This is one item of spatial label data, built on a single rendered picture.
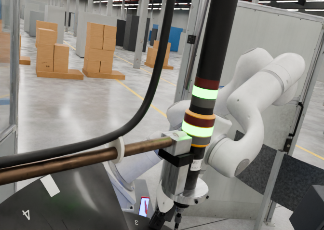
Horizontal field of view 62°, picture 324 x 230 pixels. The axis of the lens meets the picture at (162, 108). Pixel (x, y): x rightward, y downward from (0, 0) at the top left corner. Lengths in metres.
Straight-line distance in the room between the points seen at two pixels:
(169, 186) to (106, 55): 8.32
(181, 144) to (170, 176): 0.06
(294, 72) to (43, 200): 0.67
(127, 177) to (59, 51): 6.94
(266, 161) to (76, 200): 1.98
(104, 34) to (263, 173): 6.99
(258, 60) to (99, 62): 7.83
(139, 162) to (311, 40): 1.91
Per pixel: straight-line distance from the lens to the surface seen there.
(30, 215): 0.44
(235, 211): 2.93
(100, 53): 8.60
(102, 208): 0.48
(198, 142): 0.37
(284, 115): 2.65
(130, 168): 1.16
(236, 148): 0.59
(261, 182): 2.40
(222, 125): 0.61
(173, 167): 0.38
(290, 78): 0.80
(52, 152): 0.26
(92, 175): 0.50
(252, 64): 0.97
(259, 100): 0.71
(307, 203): 1.11
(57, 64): 8.00
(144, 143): 0.32
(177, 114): 1.12
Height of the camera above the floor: 1.67
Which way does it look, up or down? 16 degrees down
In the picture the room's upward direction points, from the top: 10 degrees clockwise
